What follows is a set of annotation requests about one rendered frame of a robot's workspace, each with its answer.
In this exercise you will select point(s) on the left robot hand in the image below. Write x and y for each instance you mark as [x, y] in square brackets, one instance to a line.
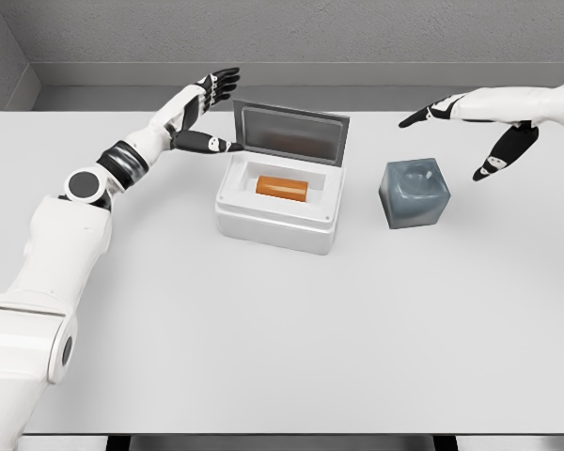
[188, 109]

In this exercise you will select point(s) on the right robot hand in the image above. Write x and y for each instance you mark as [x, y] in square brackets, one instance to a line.
[489, 108]

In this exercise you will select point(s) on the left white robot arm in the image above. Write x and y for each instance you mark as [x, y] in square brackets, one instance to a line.
[51, 244]

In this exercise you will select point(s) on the grey-blue cube block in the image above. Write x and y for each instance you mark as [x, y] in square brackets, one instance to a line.
[414, 192]

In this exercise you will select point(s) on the orange cylinder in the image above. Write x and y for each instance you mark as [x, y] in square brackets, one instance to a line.
[281, 188]

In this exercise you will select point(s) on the white box with hinged lid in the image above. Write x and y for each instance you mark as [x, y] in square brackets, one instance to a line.
[282, 197]

